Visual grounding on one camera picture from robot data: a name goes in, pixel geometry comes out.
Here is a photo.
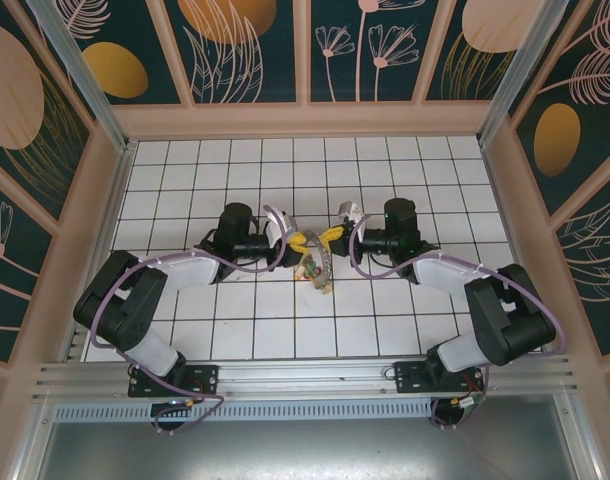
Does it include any aluminium corner post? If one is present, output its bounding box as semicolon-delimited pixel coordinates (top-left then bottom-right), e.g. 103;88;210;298
24;0;139;154
475;0;571;149

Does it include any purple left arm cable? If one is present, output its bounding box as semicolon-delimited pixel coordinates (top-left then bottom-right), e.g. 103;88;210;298
88;203;292;434

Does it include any grey slotted cable duct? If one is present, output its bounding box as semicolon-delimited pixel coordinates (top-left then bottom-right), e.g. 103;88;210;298
52;402;436;424

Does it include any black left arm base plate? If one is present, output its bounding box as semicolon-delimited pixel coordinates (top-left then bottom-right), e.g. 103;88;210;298
127;363;221;399

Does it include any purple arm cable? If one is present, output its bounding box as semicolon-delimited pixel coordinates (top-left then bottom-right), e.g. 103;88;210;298
88;203;292;434
349;212;565;431

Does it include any grey metal sheet panel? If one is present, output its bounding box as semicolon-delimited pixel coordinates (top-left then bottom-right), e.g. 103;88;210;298
14;417;606;480

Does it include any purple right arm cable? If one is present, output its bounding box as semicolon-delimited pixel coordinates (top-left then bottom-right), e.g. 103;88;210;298
349;212;565;431

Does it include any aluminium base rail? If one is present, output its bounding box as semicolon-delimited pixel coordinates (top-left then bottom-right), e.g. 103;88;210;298
32;355;579;402

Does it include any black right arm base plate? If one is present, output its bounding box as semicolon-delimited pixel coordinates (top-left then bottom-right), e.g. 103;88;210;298
393;360;486;396

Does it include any large metal disc keyring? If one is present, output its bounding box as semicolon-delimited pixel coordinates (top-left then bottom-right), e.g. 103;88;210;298
297;228;337;295

